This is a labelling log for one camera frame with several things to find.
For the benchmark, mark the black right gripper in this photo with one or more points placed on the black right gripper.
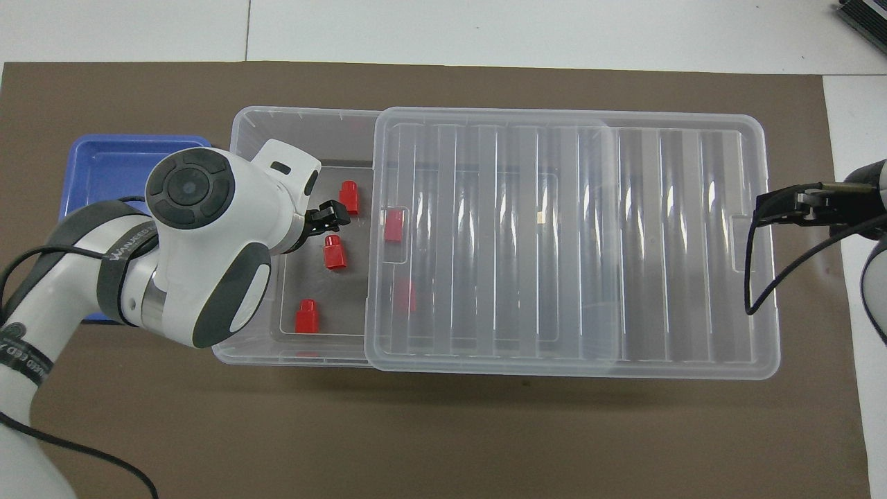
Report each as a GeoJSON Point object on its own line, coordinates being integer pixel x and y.
{"type": "Point", "coordinates": [856, 206]}

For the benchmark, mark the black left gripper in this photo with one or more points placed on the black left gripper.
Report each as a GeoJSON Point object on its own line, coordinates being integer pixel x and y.
{"type": "Point", "coordinates": [305, 229]}

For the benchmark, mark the red plastic block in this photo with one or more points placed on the red plastic block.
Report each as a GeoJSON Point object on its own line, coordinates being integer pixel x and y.
{"type": "Point", "coordinates": [307, 317]}
{"type": "Point", "coordinates": [405, 296]}
{"type": "Point", "coordinates": [393, 225]}
{"type": "Point", "coordinates": [348, 197]}
{"type": "Point", "coordinates": [335, 251]}

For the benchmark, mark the clear ribbed plastic lid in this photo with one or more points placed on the clear ribbed plastic lid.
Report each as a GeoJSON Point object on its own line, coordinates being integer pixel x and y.
{"type": "Point", "coordinates": [554, 277]}

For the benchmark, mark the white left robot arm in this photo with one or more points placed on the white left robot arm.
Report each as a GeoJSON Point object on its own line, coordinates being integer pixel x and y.
{"type": "Point", "coordinates": [208, 229]}

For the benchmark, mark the clear plastic storage box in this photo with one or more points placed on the clear plastic storage box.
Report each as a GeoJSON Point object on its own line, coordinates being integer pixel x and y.
{"type": "Point", "coordinates": [326, 149]}

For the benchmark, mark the blue plastic tray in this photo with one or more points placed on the blue plastic tray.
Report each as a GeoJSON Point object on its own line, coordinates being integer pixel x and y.
{"type": "Point", "coordinates": [104, 166]}

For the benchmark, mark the black finned electronic device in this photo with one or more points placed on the black finned electronic device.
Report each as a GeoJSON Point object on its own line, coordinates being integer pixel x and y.
{"type": "Point", "coordinates": [866, 17]}

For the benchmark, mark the brown paper table mat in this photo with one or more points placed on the brown paper table mat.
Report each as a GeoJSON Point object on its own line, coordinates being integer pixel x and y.
{"type": "Point", "coordinates": [443, 436]}

